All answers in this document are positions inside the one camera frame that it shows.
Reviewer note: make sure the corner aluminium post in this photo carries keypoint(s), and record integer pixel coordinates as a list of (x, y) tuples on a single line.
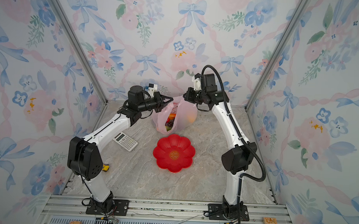
[(71, 35), (299, 11)]

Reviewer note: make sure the pink plastic bag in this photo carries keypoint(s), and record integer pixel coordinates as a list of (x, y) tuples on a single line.
[(176, 116)]

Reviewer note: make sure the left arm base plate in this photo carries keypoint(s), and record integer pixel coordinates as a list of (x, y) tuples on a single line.
[(119, 207)]

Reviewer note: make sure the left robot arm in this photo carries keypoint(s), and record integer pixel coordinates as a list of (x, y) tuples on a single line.
[(84, 157)]

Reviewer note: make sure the small wooden tag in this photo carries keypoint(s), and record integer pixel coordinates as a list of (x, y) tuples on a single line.
[(269, 220)]

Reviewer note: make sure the left corner aluminium post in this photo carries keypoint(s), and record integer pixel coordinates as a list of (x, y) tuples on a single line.
[(71, 35)]

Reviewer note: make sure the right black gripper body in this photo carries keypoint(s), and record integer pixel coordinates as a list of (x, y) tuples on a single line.
[(196, 97)]

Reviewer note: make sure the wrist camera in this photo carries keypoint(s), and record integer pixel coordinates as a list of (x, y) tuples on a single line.
[(151, 89), (196, 79)]

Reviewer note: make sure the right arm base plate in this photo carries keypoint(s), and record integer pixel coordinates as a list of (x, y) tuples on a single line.
[(217, 211)]

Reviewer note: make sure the aluminium front rail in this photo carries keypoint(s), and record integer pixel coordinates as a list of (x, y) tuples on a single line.
[(69, 209)]

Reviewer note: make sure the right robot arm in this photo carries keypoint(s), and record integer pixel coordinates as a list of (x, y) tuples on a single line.
[(238, 158)]

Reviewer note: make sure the right corner aluminium post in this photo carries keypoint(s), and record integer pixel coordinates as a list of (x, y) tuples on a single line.
[(299, 11)]

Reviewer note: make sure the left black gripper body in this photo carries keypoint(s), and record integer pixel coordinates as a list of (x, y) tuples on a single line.
[(155, 103)]

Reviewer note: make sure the small yellow black object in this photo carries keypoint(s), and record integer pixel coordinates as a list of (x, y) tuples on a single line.
[(105, 167)]

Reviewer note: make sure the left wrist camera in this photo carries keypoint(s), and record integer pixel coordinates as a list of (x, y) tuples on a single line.
[(151, 89)]

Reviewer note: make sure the white calculator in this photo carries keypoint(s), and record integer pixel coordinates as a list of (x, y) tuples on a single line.
[(125, 141)]

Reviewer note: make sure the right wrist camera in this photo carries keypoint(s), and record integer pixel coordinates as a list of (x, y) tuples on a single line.
[(196, 79)]

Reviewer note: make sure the red flower-shaped plate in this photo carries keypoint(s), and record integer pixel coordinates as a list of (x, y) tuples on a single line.
[(174, 153)]

